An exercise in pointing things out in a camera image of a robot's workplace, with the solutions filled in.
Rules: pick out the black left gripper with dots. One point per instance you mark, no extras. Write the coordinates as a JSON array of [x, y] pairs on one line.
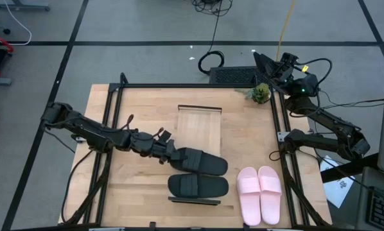
[[153, 146]]

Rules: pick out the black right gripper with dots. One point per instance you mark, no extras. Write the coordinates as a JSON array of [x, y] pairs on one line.
[[283, 77]]

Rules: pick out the black rubber slide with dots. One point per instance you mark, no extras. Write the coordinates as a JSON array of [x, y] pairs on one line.
[[211, 186], [211, 165]]

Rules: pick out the pink rubber slide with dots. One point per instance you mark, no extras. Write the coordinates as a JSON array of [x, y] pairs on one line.
[[270, 199], [249, 199]]

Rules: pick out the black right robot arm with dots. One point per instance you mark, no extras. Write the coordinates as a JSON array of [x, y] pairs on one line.
[[327, 118]]

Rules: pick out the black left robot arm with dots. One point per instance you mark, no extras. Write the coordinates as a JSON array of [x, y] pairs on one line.
[[86, 131]]

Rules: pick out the small green potted plant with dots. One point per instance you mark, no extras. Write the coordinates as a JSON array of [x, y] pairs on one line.
[[261, 93]]

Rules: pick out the black table beam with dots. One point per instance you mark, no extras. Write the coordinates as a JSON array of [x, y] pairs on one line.
[[349, 168]]

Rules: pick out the white printed paper sheet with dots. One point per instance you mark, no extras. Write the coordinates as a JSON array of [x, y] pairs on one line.
[[338, 192]]

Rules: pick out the black caster wheel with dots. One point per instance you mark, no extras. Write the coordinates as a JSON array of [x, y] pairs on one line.
[[7, 31]]

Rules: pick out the grey desk foot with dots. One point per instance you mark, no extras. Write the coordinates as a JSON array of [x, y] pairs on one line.
[[22, 6]]

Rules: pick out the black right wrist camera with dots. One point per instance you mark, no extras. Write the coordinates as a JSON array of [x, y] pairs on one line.
[[290, 59]]

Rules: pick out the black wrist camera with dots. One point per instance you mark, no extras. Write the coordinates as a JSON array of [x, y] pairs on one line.
[[165, 135], [290, 59]]

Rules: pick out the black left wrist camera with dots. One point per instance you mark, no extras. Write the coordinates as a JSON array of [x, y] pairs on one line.
[[165, 135]]

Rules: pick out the black aluminium rig frame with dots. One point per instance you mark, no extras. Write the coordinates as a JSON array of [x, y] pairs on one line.
[[211, 85]]

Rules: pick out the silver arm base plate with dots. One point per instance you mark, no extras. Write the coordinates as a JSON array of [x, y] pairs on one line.
[[79, 139], [281, 136]]

